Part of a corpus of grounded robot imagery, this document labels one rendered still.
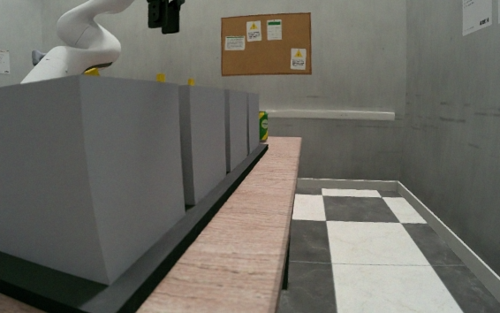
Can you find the green and yellow drink can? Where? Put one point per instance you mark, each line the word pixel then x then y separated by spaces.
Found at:
pixel 263 126

